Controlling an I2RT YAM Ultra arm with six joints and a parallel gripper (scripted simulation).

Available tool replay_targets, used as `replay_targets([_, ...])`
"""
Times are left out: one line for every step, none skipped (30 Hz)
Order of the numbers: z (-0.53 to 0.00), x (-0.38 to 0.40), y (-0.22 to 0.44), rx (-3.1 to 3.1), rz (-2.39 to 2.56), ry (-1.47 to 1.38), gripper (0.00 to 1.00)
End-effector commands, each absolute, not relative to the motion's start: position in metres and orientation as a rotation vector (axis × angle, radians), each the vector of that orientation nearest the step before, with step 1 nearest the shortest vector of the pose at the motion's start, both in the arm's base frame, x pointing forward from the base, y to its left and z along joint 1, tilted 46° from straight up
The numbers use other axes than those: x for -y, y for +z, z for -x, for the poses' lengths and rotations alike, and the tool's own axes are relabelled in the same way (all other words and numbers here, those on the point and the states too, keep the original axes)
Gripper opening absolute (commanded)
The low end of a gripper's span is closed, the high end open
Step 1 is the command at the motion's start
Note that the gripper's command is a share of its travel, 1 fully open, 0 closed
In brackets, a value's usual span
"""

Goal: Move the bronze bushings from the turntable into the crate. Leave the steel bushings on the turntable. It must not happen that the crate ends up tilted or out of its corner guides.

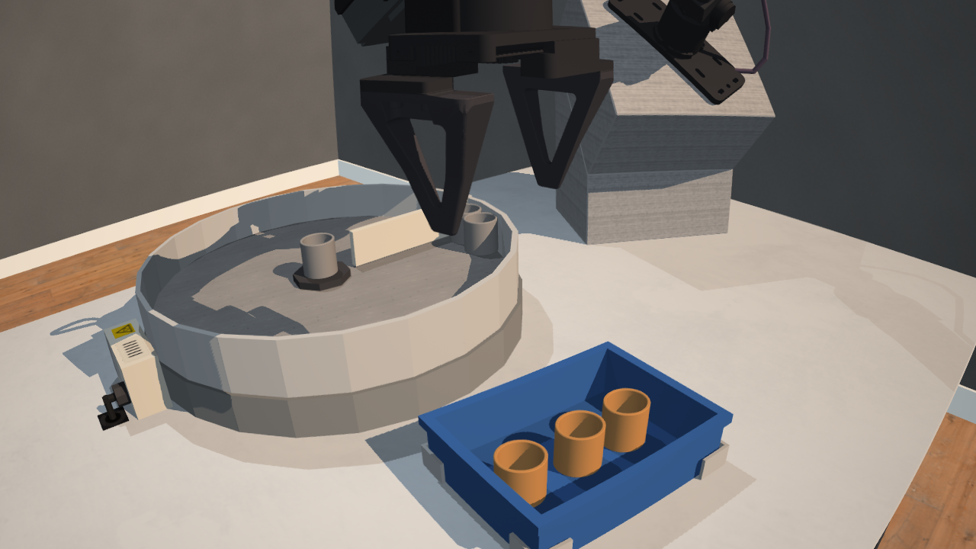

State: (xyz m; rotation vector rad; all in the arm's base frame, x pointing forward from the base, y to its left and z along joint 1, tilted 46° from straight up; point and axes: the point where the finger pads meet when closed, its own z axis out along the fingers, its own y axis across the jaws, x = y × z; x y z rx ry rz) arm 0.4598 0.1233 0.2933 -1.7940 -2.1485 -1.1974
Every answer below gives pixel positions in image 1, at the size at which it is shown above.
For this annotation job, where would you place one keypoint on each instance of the grey hollow cylinder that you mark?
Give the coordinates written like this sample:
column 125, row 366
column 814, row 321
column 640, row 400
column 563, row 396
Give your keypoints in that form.
column 481, row 238
column 318, row 252
column 459, row 237

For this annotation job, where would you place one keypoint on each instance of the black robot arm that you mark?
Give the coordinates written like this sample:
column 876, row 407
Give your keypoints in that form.
column 678, row 33

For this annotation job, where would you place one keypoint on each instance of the bronze bushing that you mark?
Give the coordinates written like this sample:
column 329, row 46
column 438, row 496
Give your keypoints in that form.
column 580, row 456
column 625, row 430
column 522, row 464

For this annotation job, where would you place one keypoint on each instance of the blue open crate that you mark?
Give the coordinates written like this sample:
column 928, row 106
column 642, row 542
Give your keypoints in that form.
column 683, row 428

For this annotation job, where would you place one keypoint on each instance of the beige round turntable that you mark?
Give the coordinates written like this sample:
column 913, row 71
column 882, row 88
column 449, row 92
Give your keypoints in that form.
column 242, row 358

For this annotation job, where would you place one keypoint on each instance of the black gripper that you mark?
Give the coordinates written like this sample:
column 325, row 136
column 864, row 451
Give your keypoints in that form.
column 420, row 67

